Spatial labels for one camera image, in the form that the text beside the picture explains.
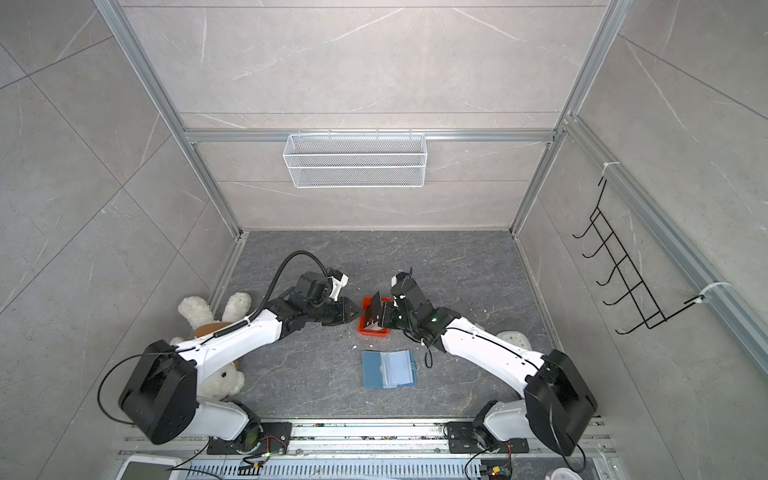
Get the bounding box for blue leather card holder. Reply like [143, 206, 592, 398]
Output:
[362, 350, 417, 389]

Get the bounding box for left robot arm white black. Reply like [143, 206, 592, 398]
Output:
[118, 269, 362, 445]

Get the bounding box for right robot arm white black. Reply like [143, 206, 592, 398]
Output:
[363, 272, 598, 457]

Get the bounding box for stack of credit cards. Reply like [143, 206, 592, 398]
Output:
[364, 318, 385, 332]

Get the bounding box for red plastic tray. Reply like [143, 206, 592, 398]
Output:
[357, 293, 390, 338]

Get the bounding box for round mint alarm clock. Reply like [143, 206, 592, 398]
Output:
[497, 331, 532, 350]

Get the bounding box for white plush bunny toy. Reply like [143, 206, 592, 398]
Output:
[177, 292, 252, 401]

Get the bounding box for white tablet device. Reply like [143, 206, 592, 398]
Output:
[115, 454, 182, 480]

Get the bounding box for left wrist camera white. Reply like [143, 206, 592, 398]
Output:
[329, 269, 349, 302]

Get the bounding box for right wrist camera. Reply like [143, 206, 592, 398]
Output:
[391, 270, 414, 290]

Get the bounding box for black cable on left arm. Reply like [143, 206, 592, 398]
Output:
[97, 250, 331, 426]

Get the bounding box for white wire mesh basket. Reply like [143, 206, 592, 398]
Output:
[283, 133, 428, 188]

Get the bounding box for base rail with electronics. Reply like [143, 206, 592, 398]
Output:
[113, 417, 625, 479]

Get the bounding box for black wire hook rack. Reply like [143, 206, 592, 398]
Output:
[571, 177, 706, 336]

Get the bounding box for aluminium frame rails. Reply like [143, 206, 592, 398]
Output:
[96, 1, 767, 373]

